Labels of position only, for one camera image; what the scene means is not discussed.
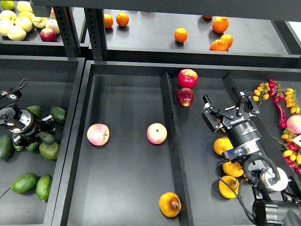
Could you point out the dark green avocado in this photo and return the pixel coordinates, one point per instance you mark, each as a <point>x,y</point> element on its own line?
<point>46,138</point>
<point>59,114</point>

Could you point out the black centre tray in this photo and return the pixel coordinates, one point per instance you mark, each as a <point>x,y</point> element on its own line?
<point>120,183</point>

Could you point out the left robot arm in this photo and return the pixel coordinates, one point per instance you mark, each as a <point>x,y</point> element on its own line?
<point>9,111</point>

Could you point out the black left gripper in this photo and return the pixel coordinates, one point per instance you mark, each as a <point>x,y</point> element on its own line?
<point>31,127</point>

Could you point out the mixed cherry tomato bunch lower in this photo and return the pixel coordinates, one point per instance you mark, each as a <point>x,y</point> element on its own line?
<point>290,150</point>

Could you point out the orange cherry tomato bunch right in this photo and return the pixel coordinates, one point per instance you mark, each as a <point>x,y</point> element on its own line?
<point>292,101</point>

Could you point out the dark avocado left edge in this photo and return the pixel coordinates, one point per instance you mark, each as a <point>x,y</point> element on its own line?
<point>6,147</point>

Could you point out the green avocado lower right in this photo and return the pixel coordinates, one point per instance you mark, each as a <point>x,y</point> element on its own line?
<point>43,187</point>

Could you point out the pink apple centre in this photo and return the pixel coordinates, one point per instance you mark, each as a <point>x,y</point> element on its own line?
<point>156,133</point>

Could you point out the dark red apple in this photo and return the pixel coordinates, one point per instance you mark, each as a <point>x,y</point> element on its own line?
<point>185,97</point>

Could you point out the orange on shelf front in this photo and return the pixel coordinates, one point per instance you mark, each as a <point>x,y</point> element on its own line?
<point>219,45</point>

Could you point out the orange cherry tomato bunch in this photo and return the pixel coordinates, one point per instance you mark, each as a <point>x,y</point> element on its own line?
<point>261,93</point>
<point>292,101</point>

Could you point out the pink apple right edge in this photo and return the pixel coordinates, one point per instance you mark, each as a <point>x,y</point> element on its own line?
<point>294,124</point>

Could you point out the dark green avocado top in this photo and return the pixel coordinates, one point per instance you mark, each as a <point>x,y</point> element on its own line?
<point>59,114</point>

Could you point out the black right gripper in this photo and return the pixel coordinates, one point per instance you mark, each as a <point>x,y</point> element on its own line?
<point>239,128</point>

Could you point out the green avocado row middle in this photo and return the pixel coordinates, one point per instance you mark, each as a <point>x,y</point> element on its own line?
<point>33,147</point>

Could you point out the bright red apple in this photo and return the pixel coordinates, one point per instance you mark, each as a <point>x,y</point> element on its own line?
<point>187,78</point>

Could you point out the green avocado top left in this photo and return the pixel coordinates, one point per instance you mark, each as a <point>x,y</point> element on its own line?
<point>36,109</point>

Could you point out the yellow apple front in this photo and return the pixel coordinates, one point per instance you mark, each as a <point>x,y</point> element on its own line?
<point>16,33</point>

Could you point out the yellow pear with stem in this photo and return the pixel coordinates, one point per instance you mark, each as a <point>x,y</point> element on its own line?
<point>222,128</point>

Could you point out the red apple on shelf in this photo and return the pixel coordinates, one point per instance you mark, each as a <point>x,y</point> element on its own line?
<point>48,35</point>

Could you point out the pink apple left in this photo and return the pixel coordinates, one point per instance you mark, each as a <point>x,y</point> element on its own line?
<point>98,134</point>

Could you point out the white label card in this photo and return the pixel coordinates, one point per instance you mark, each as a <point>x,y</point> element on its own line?
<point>297,140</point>

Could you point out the orange cherry tomato bunch left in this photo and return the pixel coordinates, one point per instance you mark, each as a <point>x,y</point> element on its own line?
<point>261,93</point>

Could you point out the red chili pepper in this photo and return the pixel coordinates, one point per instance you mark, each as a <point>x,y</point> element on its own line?
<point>282,121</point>

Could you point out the yellow pear with brown spot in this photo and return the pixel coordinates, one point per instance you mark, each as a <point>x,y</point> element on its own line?
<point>170,204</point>

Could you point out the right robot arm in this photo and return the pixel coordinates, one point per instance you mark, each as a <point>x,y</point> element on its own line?
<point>275,202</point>

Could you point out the light green avocado row right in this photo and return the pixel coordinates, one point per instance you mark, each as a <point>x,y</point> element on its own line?
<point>50,151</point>

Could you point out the yellow pear with brown patch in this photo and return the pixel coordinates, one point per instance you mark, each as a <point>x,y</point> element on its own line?
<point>232,169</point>

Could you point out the green avocado row left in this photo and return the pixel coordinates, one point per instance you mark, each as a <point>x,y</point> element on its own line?
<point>17,147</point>

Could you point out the black tray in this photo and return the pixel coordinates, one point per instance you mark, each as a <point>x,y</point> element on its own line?
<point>120,183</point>
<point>52,81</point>

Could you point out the orange on shelf right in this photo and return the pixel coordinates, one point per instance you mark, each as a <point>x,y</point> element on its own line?
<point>228,38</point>

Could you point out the red cherry tomato bunch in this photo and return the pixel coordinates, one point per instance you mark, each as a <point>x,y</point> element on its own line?
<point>276,90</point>

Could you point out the bright green avocado lower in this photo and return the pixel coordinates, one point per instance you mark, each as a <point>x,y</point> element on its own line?
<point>24,183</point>

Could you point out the yellow pear bottom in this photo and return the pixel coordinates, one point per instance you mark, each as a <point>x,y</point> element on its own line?
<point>228,187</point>

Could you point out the black left tray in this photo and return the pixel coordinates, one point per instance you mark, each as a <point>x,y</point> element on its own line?
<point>52,81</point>

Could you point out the large orange on shelf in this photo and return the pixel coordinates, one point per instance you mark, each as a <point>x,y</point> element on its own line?
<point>220,24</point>

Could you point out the black shelf post left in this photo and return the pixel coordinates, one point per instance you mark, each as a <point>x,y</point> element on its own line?
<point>67,29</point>

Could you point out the orange on shelf centre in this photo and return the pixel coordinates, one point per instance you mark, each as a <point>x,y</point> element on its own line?
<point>180,35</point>

